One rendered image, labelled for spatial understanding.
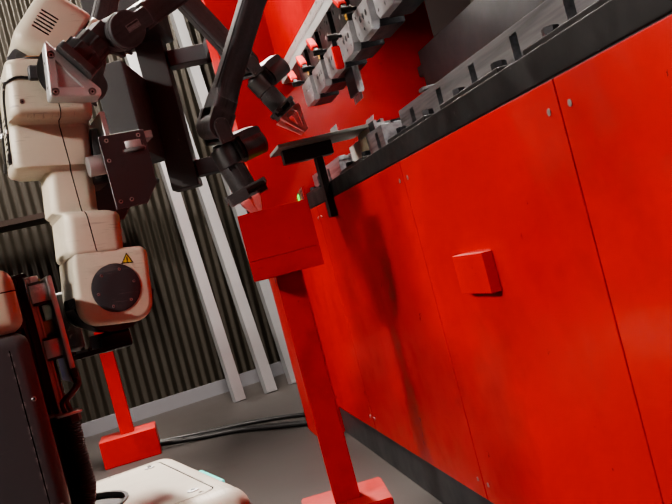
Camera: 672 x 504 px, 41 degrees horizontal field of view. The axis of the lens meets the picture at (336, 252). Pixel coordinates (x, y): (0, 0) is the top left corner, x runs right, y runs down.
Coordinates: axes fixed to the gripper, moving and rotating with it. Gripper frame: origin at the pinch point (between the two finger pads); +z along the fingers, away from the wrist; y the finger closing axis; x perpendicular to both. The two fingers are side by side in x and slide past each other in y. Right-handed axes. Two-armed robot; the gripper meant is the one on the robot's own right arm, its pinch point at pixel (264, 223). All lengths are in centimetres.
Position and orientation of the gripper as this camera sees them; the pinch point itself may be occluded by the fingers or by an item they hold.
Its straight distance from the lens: 202.0
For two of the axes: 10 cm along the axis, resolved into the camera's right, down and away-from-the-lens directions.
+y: 8.6, -5.0, 1.0
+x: -1.0, 0.3, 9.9
